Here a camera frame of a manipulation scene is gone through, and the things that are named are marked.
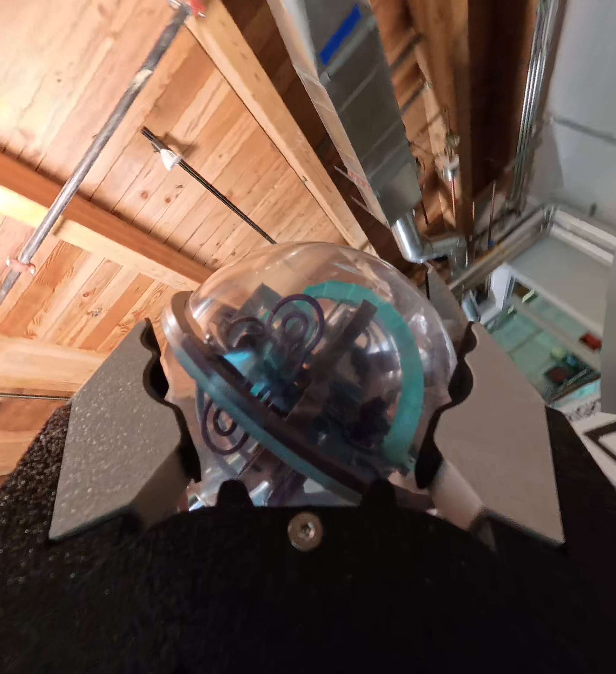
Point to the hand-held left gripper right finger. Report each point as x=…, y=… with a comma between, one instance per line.
x=502, y=453

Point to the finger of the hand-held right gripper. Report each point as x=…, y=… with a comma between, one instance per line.
x=442, y=300

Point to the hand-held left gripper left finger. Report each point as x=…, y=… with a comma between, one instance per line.
x=113, y=447

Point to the clear plastic maze ball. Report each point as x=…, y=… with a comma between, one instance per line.
x=308, y=368

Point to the black ceiling light track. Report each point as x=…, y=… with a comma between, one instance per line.
x=218, y=195

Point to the white spot lamp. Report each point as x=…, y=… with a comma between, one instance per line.
x=170, y=158

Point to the rectangular metal duct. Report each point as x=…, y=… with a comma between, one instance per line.
x=360, y=105

